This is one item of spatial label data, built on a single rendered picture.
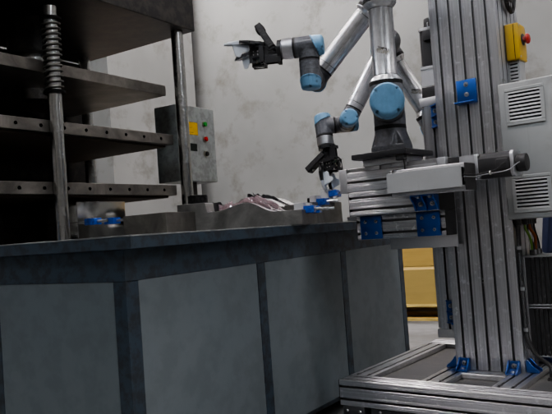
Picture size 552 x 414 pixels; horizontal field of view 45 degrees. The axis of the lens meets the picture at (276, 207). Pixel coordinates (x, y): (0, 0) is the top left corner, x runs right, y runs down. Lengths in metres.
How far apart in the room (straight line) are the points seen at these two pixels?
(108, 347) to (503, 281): 1.36
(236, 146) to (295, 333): 8.90
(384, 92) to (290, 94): 8.44
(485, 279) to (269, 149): 8.60
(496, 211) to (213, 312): 1.06
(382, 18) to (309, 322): 1.18
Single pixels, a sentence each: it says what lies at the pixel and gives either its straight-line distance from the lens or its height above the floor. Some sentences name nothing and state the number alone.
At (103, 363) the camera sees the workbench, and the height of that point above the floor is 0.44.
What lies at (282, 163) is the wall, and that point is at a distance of 10.74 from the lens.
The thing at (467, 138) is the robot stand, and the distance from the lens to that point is 2.53.
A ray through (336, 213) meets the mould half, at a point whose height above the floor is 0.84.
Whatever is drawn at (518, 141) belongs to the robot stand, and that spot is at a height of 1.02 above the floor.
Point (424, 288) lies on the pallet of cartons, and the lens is 5.36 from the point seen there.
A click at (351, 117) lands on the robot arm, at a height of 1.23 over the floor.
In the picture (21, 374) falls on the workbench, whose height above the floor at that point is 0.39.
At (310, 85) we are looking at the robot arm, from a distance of 2.41.
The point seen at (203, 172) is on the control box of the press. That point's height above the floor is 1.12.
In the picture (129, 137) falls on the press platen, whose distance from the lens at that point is 3.14.
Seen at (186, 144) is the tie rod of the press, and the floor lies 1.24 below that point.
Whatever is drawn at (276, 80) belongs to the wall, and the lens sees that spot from 10.95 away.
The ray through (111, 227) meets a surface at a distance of 2.99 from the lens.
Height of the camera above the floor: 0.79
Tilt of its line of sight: 2 degrees up
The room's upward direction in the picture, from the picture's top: 4 degrees counter-clockwise
